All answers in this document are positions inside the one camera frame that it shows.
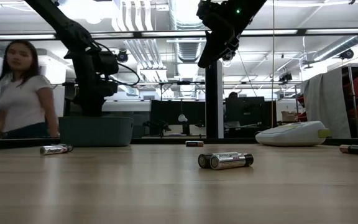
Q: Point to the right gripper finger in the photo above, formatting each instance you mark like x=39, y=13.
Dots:
x=208, y=54
x=221, y=54

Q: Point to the silver black battery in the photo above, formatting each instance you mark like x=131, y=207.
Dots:
x=228, y=161
x=70, y=148
x=204, y=161
x=194, y=144
x=53, y=150

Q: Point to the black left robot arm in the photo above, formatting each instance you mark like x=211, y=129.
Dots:
x=64, y=28

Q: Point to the teal deep plastic bin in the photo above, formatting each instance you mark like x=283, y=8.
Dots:
x=95, y=132

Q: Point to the black ceiling spotlight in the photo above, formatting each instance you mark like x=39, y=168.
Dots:
x=346, y=54
x=123, y=56
x=286, y=77

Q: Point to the person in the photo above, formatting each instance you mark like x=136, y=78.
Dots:
x=23, y=99
x=233, y=102

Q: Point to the black desk equipment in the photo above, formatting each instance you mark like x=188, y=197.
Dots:
x=157, y=126

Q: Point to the black monitor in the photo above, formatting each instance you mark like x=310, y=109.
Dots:
x=253, y=112

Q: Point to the small white desk lamp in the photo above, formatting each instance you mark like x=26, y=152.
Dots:
x=182, y=118

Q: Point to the long black linear ceiling light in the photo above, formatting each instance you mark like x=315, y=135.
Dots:
x=137, y=33

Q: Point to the cardboard box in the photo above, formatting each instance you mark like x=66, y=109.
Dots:
x=289, y=116

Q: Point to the white label maker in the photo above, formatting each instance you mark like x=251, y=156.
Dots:
x=291, y=135

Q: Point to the grey hanging cloth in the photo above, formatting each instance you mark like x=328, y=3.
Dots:
x=325, y=102

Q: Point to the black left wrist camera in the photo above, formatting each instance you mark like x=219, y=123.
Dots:
x=106, y=62

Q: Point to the round silver air duct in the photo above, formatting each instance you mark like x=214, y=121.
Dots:
x=182, y=18

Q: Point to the black aluminium table frame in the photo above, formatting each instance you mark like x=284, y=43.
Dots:
x=11, y=143

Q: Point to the slanted silver air duct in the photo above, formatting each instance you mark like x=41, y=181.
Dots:
x=340, y=47

